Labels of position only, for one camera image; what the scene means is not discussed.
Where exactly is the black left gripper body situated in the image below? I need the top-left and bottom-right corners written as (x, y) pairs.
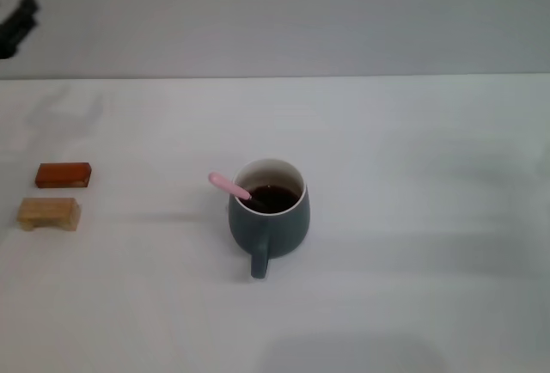
top-left (0, 14), bottom-right (23, 60)

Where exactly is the pink handled metal spoon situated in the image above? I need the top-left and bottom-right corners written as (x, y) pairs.
top-left (208, 171), bottom-right (266, 213)

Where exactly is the grey ceramic cup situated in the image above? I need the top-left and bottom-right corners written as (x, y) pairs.
top-left (227, 157), bottom-right (311, 280)

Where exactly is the red-brown wooden block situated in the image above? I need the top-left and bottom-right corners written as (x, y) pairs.
top-left (34, 162), bottom-right (93, 189)

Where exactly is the light wooden block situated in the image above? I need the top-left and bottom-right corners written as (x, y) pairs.
top-left (15, 197), bottom-right (82, 233)

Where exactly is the dark coffee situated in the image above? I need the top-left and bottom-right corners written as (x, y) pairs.
top-left (244, 184), bottom-right (304, 215)

